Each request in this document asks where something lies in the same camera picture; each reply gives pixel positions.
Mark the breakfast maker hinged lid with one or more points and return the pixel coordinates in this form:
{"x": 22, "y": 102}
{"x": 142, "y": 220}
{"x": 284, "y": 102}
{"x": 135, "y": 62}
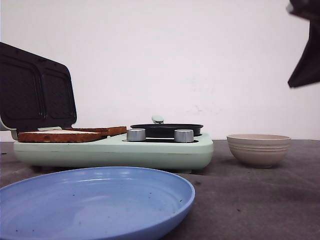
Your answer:
{"x": 35, "y": 92}

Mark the small black frying pan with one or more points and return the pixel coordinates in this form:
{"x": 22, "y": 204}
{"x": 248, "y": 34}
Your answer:
{"x": 159, "y": 129}

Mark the silver control knob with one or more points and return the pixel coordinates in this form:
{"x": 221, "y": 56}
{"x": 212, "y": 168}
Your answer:
{"x": 136, "y": 135}
{"x": 183, "y": 135}

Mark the blue round plate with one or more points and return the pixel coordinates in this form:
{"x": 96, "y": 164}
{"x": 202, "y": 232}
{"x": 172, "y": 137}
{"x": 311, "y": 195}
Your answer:
{"x": 101, "y": 203}

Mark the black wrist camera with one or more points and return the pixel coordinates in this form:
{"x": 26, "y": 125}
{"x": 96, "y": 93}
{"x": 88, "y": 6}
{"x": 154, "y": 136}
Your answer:
{"x": 306, "y": 9}

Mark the mint green breakfast maker base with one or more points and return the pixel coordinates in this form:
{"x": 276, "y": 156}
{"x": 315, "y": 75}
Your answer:
{"x": 156, "y": 153}

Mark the right silver control knob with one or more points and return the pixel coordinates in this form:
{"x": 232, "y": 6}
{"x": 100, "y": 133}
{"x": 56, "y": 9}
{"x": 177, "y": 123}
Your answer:
{"x": 183, "y": 135}

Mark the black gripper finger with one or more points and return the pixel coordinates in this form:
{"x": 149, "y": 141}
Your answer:
{"x": 307, "y": 70}

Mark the beige ribbed bowl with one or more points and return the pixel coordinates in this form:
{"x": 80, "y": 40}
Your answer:
{"x": 259, "y": 150}

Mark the left silver control knob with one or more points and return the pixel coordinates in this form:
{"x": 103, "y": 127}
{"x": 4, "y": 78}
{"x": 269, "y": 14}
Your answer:
{"x": 136, "y": 135}

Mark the white bread slice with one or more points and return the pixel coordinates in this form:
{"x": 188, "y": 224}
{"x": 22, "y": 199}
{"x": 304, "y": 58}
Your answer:
{"x": 58, "y": 136}
{"x": 105, "y": 131}

